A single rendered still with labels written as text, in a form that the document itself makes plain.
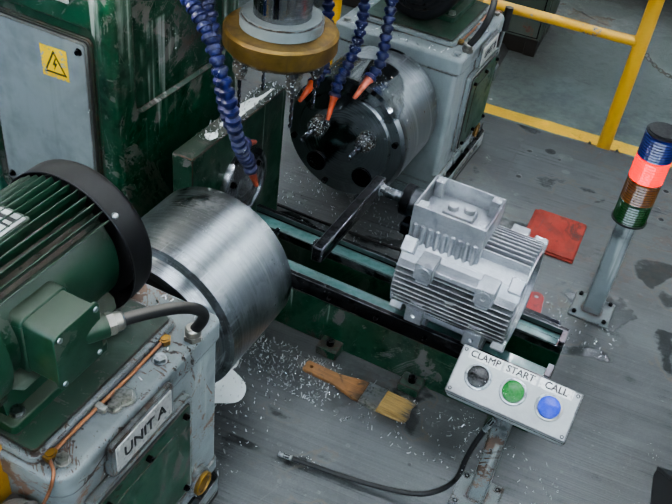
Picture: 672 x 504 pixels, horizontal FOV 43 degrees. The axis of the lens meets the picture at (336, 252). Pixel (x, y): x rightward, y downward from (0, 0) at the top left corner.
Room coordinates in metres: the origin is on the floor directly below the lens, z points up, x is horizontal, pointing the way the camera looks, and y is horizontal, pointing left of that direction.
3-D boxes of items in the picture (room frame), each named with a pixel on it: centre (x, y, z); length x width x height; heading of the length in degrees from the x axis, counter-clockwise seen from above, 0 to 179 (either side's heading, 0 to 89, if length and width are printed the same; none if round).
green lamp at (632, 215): (1.28, -0.52, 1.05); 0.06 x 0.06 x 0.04
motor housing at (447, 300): (1.08, -0.22, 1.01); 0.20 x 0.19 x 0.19; 68
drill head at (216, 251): (0.88, 0.23, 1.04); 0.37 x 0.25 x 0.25; 158
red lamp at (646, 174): (1.28, -0.52, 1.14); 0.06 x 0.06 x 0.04
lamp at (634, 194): (1.28, -0.52, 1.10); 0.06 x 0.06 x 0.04
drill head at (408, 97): (1.51, -0.03, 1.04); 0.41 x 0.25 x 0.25; 158
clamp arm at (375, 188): (1.19, -0.02, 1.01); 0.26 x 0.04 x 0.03; 158
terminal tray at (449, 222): (1.09, -0.18, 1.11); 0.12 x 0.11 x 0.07; 68
